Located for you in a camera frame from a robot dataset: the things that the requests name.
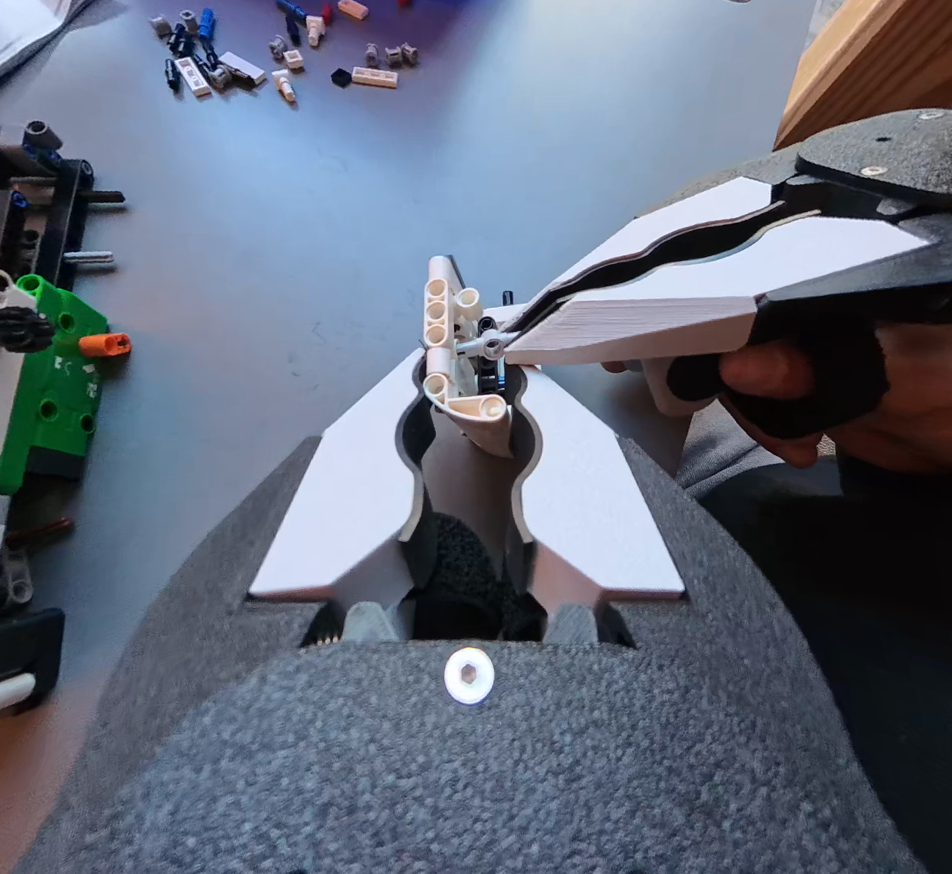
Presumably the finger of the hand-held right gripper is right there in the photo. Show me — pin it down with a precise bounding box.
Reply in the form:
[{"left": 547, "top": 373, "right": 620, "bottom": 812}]
[
  {"left": 502, "top": 216, "right": 931, "bottom": 369},
  {"left": 512, "top": 175, "right": 791, "bottom": 332}
]

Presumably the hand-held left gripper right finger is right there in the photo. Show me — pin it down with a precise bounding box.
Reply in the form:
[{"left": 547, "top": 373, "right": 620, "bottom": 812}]
[{"left": 506, "top": 364, "right": 687, "bottom": 609}]

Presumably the lego truck model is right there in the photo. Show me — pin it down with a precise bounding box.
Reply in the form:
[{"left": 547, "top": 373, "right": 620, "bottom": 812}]
[{"left": 0, "top": 119, "right": 133, "bottom": 719}]

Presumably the wooden post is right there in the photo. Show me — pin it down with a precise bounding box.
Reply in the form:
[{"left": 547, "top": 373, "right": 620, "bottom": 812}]
[{"left": 773, "top": 0, "right": 952, "bottom": 150}]

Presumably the white lego panel assembly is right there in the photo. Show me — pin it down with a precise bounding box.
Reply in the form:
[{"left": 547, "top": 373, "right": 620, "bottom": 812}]
[{"left": 420, "top": 255, "right": 522, "bottom": 459}]

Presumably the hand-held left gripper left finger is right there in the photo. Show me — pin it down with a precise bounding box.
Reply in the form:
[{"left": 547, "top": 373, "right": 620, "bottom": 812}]
[{"left": 247, "top": 350, "right": 447, "bottom": 620}]

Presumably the lego instruction booklet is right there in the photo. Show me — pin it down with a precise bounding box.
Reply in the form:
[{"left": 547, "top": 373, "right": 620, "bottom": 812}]
[{"left": 0, "top": 0, "right": 120, "bottom": 79}]

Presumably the person's right hand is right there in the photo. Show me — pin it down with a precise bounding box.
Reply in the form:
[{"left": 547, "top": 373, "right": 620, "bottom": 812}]
[{"left": 717, "top": 324, "right": 952, "bottom": 473}]

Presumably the pile of small lego pieces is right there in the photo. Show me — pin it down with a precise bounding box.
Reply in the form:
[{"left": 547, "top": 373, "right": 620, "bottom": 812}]
[{"left": 149, "top": 0, "right": 421, "bottom": 105}]

